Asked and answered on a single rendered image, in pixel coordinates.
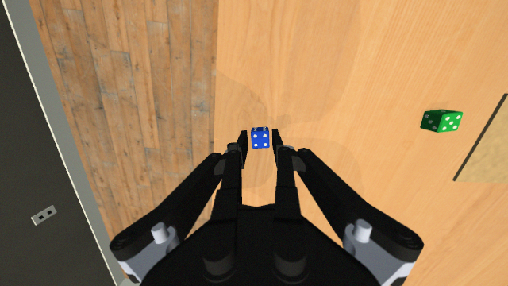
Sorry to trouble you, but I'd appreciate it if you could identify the blue die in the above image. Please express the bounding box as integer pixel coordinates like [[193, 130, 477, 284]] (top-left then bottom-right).
[[251, 127, 270, 149]]

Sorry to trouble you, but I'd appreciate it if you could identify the tan textured mat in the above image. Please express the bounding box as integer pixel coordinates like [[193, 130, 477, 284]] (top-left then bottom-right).
[[452, 93, 508, 184]]

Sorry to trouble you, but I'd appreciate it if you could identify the green die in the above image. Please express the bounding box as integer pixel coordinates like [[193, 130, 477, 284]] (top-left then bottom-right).
[[420, 110, 463, 133]]

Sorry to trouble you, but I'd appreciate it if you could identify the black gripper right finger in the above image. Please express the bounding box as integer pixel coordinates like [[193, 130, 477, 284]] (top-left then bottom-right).
[[272, 129, 424, 286]]

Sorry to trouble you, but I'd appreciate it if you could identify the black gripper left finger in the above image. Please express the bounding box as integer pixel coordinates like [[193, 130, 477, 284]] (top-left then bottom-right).
[[109, 130, 248, 284]]

